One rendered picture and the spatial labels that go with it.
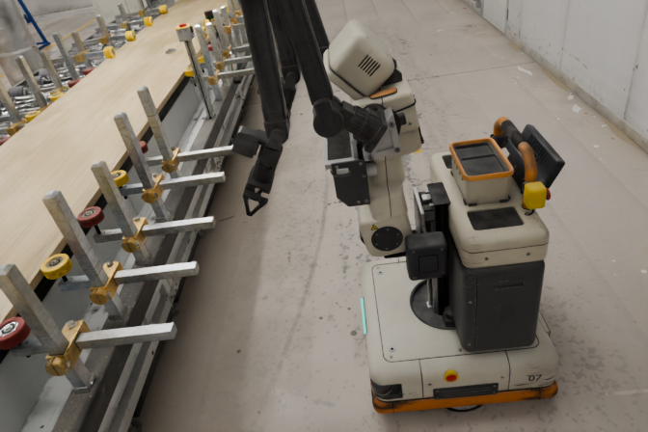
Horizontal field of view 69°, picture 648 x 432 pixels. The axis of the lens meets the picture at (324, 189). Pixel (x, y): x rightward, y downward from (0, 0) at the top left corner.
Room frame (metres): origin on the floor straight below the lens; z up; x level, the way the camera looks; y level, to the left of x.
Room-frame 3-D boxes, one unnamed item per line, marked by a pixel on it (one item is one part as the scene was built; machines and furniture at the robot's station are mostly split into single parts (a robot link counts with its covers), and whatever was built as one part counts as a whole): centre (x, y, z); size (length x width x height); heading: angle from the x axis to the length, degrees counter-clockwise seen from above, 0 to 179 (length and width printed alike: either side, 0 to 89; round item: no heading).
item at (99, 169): (1.34, 0.68, 0.87); 0.04 x 0.04 x 0.48; 85
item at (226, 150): (1.87, 0.57, 0.82); 0.43 x 0.03 x 0.04; 85
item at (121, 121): (1.59, 0.66, 0.93); 0.04 x 0.04 x 0.48; 85
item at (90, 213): (1.39, 0.81, 0.85); 0.08 x 0.08 x 0.11
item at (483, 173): (1.27, -0.51, 0.87); 0.23 x 0.15 x 0.11; 175
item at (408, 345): (1.28, -0.39, 0.16); 0.67 x 0.64 x 0.25; 85
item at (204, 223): (1.37, 0.62, 0.80); 0.43 x 0.03 x 0.04; 85
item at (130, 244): (1.36, 0.68, 0.80); 0.14 x 0.06 x 0.05; 175
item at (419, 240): (1.23, -0.22, 0.68); 0.28 x 0.27 x 0.25; 175
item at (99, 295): (1.11, 0.70, 0.82); 0.14 x 0.06 x 0.05; 175
